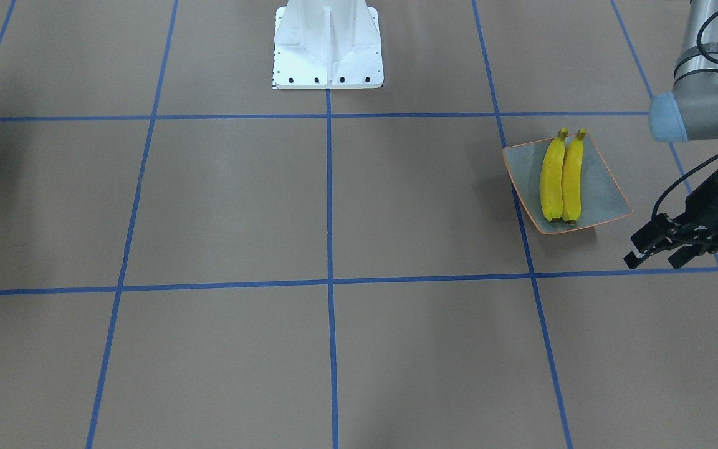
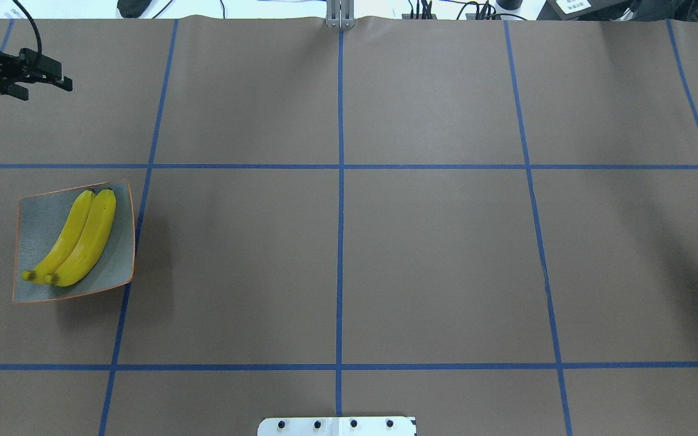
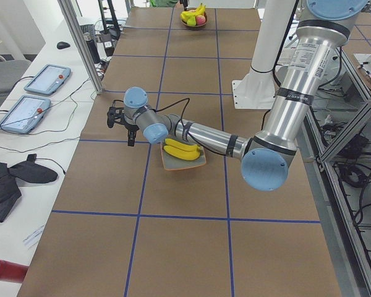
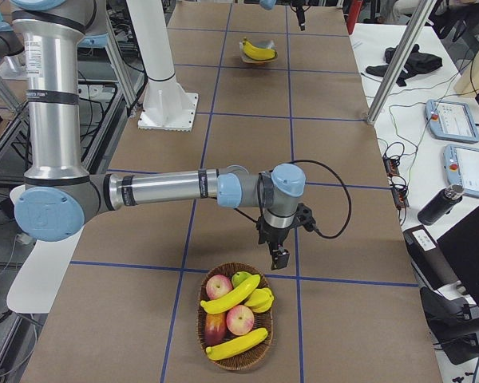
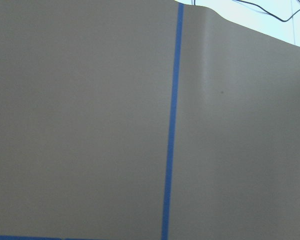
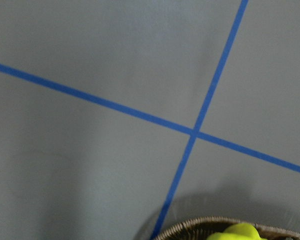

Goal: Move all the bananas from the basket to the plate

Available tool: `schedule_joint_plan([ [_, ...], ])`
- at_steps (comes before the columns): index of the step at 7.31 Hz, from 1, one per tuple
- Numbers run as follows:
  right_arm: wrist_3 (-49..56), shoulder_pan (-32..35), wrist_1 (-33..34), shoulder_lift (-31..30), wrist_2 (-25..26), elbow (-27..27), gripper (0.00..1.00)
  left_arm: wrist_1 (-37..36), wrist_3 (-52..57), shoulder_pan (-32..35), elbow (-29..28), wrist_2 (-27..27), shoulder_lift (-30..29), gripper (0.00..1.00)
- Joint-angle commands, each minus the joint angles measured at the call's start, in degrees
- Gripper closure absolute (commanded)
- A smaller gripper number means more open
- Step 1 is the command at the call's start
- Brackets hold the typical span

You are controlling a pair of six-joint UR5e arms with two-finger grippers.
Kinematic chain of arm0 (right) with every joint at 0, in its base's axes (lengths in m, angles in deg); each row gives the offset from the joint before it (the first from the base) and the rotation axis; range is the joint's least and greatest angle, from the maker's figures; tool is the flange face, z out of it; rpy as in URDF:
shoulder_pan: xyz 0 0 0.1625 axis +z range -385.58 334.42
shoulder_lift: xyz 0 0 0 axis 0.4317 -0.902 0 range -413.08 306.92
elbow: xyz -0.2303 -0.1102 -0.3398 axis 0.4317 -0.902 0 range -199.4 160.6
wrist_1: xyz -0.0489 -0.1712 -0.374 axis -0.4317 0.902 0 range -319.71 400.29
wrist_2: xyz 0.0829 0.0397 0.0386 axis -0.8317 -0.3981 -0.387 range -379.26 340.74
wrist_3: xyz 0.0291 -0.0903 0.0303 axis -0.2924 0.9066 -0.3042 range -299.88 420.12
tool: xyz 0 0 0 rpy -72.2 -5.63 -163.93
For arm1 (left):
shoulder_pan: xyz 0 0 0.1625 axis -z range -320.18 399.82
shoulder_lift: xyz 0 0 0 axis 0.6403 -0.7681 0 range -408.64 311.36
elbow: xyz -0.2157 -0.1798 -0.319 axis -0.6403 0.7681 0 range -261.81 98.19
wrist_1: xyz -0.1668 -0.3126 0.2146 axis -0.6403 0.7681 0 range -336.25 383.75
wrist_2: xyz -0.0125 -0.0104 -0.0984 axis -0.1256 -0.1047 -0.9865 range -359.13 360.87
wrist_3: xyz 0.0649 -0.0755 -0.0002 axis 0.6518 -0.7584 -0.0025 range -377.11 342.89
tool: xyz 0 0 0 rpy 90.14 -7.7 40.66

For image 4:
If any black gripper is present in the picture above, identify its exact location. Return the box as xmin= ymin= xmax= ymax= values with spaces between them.
xmin=256 ymin=217 xmax=299 ymax=270
xmin=291 ymin=0 xmax=307 ymax=31

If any black water bottle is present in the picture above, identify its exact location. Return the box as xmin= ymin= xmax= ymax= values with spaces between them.
xmin=417 ymin=184 xmax=464 ymax=226

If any blue teach pendant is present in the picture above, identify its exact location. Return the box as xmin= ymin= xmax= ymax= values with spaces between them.
xmin=443 ymin=144 xmax=479 ymax=198
xmin=425 ymin=99 xmax=479 ymax=144

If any dark woven fruit basket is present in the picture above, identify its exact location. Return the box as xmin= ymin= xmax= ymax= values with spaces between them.
xmin=197 ymin=263 xmax=273 ymax=371

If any black cloth bundle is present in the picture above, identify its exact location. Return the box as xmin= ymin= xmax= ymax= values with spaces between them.
xmin=366 ymin=44 xmax=442 ymax=87

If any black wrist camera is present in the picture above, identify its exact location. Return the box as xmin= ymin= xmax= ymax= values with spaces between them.
xmin=293 ymin=203 xmax=317 ymax=232

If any pink apple in basket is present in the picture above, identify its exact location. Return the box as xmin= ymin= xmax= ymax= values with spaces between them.
xmin=226 ymin=305 xmax=255 ymax=336

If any yellow star fruit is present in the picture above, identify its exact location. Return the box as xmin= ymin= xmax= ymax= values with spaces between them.
xmin=243 ymin=287 xmax=275 ymax=314

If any aluminium frame post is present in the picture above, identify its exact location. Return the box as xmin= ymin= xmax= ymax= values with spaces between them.
xmin=366 ymin=0 xmax=437 ymax=125

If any lower blue teach pendant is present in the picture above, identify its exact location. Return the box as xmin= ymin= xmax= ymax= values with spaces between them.
xmin=443 ymin=144 xmax=479 ymax=198

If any upper blue teach pendant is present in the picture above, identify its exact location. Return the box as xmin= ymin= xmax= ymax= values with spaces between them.
xmin=425 ymin=99 xmax=479 ymax=144

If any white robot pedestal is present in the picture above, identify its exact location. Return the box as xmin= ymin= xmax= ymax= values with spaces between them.
xmin=127 ymin=0 xmax=199 ymax=132

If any red mango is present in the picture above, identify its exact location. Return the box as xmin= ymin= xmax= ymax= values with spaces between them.
xmin=204 ymin=312 xmax=228 ymax=346

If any green pear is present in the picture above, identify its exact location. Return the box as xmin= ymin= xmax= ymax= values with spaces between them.
xmin=231 ymin=270 xmax=251 ymax=288

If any upper pink apple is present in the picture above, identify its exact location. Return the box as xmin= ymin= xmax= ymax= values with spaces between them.
xmin=205 ymin=274 xmax=233 ymax=300

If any grey square plate orange rim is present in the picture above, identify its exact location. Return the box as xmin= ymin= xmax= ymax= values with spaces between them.
xmin=239 ymin=38 xmax=278 ymax=65

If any yellow banana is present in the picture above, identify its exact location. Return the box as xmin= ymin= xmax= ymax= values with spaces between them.
xmin=205 ymin=327 xmax=268 ymax=361
xmin=241 ymin=38 xmax=277 ymax=61

